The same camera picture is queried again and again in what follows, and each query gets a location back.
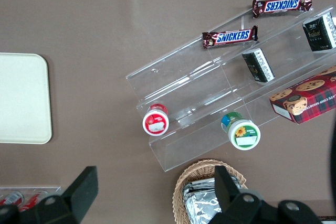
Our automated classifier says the beige rectangular tray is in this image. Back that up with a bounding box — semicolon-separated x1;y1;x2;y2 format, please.
0;52;53;145

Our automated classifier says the red lidded cup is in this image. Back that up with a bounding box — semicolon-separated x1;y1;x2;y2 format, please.
142;103;170;136

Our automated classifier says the silver foil pouch stack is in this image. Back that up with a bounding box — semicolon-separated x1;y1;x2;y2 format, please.
182;177;244;224

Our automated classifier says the clear acrylic stepped stand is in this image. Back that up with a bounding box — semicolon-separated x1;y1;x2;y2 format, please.
125;0;336;173

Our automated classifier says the red tartan cookie box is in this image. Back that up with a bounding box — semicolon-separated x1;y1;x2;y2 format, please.
269;65;336;125

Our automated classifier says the small black box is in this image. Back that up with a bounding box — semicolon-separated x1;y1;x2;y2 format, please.
302;12;336;52
241;48;276;86

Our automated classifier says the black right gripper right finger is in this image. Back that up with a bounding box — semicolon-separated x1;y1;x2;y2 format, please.
209;166;323;224

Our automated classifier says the clear acrylic bottle rack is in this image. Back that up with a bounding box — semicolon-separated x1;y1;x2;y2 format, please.
0;186;61;224

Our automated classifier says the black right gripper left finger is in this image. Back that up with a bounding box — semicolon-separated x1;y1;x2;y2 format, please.
0;166;98;224

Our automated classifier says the brown Snickers bar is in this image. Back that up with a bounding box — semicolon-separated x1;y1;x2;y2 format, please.
252;0;313;19
202;25;259;49

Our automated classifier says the oval light wicker basket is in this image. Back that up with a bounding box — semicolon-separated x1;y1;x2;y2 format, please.
172;158;249;224

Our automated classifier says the green lidded cup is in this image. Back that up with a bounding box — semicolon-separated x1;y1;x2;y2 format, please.
220;111;261;151

